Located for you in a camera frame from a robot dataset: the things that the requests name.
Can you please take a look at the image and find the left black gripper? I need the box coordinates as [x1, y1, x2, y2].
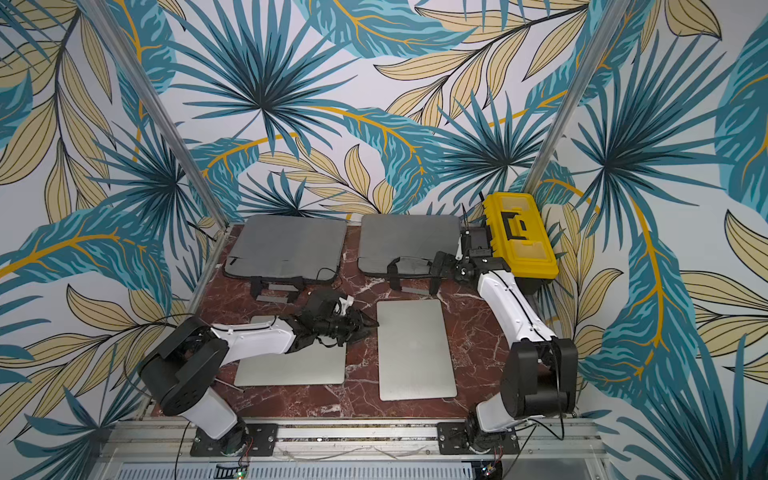
[316, 305, 380, 347]

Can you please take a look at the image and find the silver laptop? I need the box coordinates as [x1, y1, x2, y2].
[227, 317, 347, 388]
[377, 299, 457, 401]

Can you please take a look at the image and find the yellow black toolbox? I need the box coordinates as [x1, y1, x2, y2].
[483, 192, 559, 295]

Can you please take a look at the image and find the grey laptop bag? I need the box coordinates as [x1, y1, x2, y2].
[222, 215, 347, 302]
[357, 214, 460, 296]

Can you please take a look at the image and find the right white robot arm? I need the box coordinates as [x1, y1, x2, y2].
[430, 227, 578, 450]

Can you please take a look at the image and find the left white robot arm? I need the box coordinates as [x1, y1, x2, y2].
[138, 288, 378, 456]

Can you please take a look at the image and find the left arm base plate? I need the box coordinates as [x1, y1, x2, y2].
[190, 422, 278, 459]

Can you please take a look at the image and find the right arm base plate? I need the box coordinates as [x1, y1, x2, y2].
[436, 420, 520, 455]

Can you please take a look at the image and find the front aluminium rail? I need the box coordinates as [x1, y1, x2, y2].
[97, 418, 608, 464]

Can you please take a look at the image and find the right aluminium frame post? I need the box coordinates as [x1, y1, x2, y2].
[523, 1, 629, 195]

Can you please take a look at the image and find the aluminium frame post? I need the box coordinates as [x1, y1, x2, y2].
[523, 1, 629, 195]
[80, 0, 229, 230]

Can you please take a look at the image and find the left aluminium frame post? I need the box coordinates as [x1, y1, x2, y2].
[80, 0, 229, 230]

